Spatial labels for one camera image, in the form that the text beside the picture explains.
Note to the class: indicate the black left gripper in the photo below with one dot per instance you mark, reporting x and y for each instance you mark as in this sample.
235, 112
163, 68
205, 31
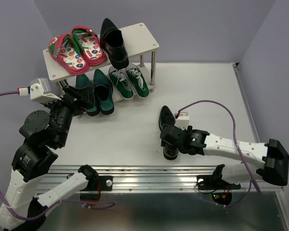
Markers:
70, 98

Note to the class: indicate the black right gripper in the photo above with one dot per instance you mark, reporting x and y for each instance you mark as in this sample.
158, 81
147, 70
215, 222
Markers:
189, 129

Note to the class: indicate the black patent loafer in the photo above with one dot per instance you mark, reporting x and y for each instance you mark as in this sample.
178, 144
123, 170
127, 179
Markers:
167, 118
112, 43

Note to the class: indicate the dark green leather loafer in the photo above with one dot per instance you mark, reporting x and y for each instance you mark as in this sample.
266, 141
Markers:
103, 91

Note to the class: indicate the green canvas sneaker white laces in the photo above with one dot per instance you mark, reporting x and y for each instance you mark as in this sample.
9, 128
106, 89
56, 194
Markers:
137, 79

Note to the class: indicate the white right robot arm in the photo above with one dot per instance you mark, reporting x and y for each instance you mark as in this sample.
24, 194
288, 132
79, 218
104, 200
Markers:
266, 161

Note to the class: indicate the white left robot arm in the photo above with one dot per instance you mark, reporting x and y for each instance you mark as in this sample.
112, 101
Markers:
44, 132

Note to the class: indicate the red patterned slipper left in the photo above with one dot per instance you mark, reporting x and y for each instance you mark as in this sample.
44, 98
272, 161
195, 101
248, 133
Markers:
65, 51

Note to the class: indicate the red patterned slipper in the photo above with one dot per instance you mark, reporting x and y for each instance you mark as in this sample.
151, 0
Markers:
65, 51
89, 45

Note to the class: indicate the red patterned slipper right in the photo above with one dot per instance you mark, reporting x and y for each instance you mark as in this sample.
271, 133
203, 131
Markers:
89, 45

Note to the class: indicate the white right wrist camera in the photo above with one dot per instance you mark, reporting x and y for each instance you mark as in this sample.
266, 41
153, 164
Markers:
182, 120

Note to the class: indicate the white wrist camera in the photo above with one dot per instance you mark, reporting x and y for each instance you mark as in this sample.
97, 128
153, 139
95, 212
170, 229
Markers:
182, 120
39, 91

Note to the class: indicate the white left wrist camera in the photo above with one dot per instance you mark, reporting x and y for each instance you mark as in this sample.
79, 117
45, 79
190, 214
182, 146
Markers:
39, 91

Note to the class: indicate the aluminium table edge rail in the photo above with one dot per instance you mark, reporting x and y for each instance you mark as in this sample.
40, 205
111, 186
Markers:
246, 103

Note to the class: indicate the aluminium front mounting rail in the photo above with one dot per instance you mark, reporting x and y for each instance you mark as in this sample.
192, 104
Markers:
143, 179

